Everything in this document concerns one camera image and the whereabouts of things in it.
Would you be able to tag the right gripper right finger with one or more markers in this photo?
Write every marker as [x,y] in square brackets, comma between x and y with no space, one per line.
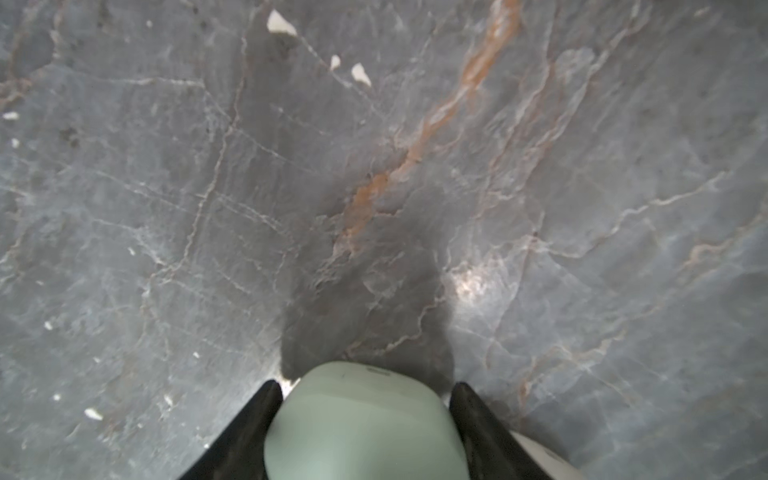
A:
[492,452]

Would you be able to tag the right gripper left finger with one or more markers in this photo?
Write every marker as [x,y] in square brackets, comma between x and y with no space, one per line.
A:
[238,452]

